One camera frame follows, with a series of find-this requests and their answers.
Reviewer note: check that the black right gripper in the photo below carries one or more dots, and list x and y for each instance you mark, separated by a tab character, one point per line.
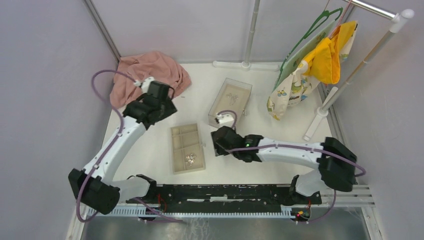
219	150

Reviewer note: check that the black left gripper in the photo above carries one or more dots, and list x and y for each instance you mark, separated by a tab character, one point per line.
172	108

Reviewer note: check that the clear acrylic box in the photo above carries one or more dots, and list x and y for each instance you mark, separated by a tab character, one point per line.
212	122

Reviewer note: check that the beige compartment tray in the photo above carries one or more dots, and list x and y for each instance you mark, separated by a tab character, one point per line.
187	151

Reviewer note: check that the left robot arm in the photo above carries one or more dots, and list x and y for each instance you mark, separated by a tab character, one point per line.
94	185

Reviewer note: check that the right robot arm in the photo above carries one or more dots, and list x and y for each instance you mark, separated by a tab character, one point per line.
332	164

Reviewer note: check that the cream cartoon print garment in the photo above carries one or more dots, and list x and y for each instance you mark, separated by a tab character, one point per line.
294	89

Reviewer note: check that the green cartoon print cloth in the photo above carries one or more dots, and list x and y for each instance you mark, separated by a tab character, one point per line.
305	47

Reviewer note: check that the yellow garment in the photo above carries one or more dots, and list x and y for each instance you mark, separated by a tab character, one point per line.
324	61

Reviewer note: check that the green hanger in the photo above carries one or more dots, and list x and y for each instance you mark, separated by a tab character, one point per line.
322	18

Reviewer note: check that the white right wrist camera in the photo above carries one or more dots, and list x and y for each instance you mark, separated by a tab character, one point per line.
225	119

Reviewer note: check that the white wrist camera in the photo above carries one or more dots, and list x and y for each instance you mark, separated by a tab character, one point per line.
225	119
145	82

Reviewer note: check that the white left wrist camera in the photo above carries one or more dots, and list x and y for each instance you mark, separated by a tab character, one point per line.
145	82

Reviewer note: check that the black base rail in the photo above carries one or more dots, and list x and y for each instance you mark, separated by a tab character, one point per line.
227	198

